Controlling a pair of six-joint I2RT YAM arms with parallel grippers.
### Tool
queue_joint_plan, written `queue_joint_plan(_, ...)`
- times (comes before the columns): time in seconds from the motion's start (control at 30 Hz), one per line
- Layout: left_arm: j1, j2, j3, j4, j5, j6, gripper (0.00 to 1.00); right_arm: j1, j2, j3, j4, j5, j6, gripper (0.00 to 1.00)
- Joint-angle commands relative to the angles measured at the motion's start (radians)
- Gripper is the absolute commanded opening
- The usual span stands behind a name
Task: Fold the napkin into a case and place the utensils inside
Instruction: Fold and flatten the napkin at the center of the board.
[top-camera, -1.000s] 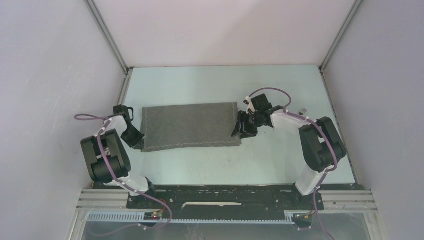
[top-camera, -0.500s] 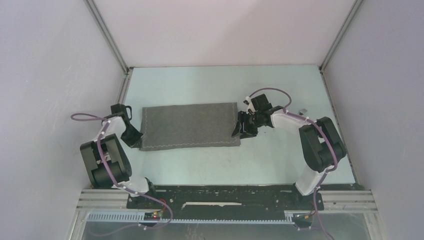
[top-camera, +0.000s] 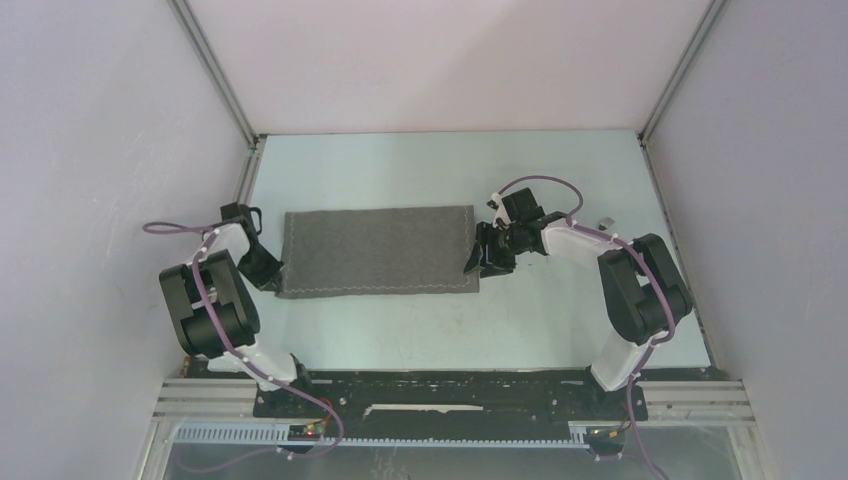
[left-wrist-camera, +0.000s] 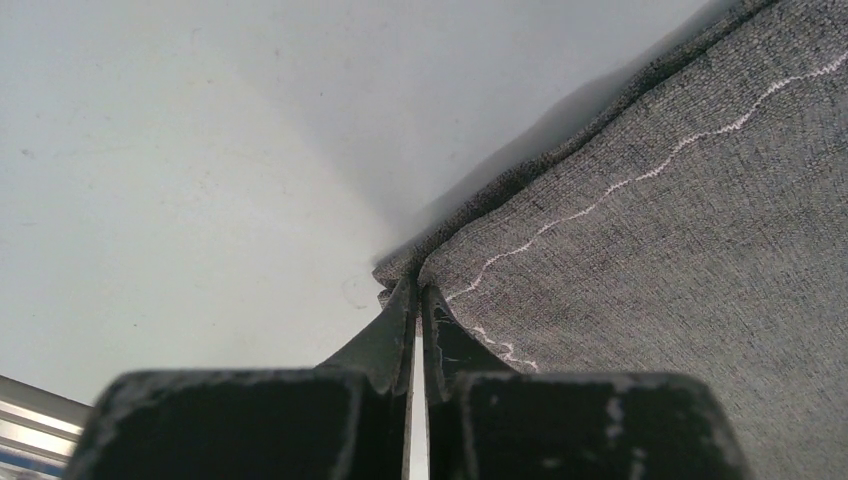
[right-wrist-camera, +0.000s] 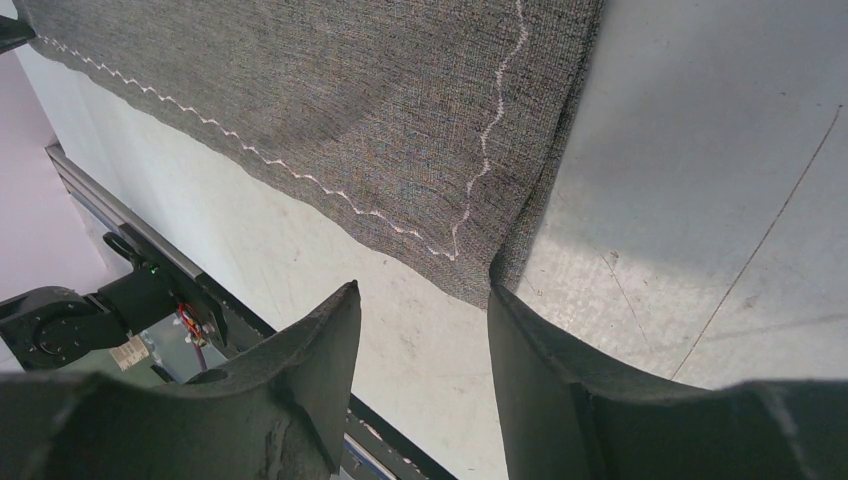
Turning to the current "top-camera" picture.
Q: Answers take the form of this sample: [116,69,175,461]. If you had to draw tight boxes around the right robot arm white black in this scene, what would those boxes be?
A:
[464,212,694,418]

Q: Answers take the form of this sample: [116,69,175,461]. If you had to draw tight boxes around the grey cloth napkin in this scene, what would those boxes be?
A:
[277,205,479,299]

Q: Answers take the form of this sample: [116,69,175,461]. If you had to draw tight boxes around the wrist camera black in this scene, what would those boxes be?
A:
[502,188,545,223]
[220,202,263,237]

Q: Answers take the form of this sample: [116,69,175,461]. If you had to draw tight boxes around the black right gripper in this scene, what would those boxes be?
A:
[463,220,526,278]

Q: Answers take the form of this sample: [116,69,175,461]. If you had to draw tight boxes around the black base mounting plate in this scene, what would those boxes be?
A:
[253,369,648,442]

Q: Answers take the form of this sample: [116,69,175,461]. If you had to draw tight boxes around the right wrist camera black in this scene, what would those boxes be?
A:
[502,188,545,223]

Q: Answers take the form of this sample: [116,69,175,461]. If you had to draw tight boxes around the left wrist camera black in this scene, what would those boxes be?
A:
[220,202,263,237]

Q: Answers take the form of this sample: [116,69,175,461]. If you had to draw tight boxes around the aluminium frame rail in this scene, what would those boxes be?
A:
[153,378,755,427]

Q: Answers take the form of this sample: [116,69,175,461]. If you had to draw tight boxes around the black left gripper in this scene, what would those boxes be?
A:
[237,245,284,293]

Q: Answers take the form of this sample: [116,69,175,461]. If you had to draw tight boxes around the silver metal utensil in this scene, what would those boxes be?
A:
[597,217,615,231]

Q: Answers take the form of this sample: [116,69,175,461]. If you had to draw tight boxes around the white cable duct strip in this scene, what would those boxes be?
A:
[172,422,588,449]

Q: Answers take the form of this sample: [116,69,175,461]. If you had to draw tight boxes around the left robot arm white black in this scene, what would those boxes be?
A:
[143,222,316,417]

